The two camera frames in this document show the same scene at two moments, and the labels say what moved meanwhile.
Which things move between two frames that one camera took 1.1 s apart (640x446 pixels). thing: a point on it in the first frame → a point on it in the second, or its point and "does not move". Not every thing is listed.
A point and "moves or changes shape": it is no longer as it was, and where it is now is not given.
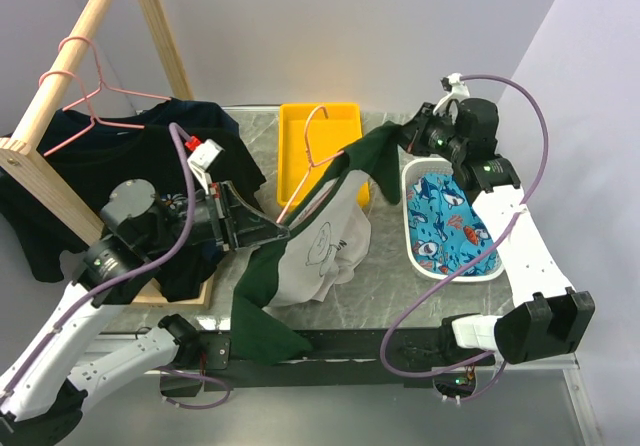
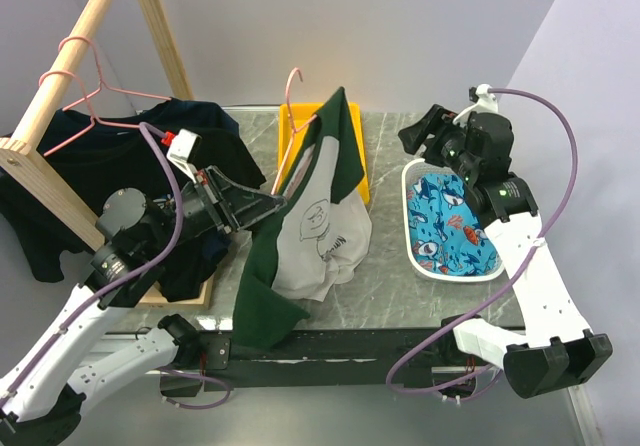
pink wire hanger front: x=94 y=119 does not move
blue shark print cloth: x=446 y=233 does not move
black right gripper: x=412 y=134 does not move
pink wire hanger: x=310 y=167 → x=293 y=129
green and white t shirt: x=327 y=242 moves or changes shape
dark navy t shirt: x=211 y=125 does not move
